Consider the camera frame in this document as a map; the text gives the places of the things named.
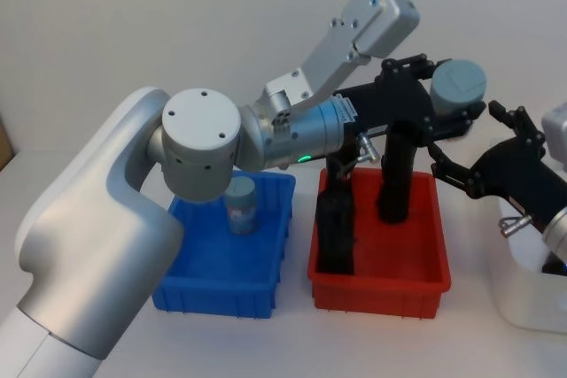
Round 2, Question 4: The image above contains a dark cable with silver plug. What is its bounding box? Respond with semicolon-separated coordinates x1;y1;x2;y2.
327;133;382;184
497;212;533;238

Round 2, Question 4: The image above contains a red plastic bin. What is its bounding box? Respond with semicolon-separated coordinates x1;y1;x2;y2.
307;167;453;320

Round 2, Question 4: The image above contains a tall black cylinder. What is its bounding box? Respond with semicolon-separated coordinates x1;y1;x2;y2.
377;120;418;225

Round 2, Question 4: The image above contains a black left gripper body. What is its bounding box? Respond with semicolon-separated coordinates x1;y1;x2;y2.
340;71;437;143

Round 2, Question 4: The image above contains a blue plastic bin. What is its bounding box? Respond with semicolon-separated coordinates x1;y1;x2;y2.
151;169;297;320

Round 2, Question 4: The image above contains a white plastic bin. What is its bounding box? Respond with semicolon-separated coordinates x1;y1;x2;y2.
494;194;567;331

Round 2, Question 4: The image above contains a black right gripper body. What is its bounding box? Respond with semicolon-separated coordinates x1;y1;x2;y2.
470;135;567;232

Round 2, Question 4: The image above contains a brown cardboard box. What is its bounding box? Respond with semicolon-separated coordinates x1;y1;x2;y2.
0;114;15;172

